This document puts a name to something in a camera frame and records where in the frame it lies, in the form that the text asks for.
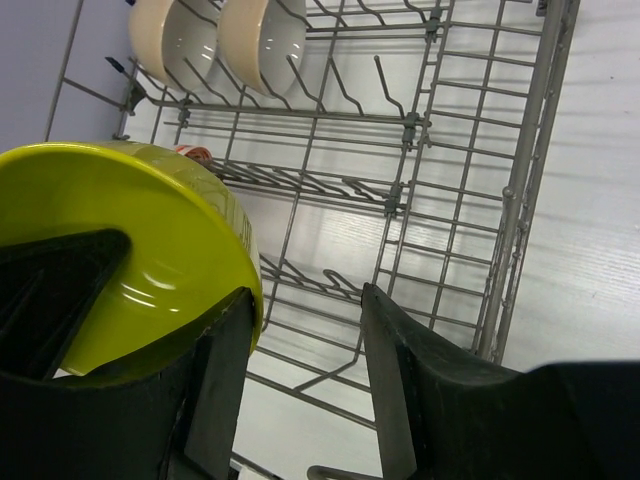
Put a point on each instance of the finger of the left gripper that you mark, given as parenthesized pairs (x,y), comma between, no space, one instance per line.
(48,288)

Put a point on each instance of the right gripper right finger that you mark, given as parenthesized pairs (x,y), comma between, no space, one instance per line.
(443,413)

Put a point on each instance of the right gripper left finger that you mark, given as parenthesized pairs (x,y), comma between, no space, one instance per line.
(166,411)

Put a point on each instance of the yellow-green plastic bowl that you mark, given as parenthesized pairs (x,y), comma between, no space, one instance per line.
(191,241)

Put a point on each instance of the white bowl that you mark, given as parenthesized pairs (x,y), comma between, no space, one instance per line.
(263,42)
(175,41)

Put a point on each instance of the orange patterned bowl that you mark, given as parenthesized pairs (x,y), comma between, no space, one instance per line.
(198,154)

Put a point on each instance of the grey wire dish rack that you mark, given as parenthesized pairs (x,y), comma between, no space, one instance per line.
(408,153)

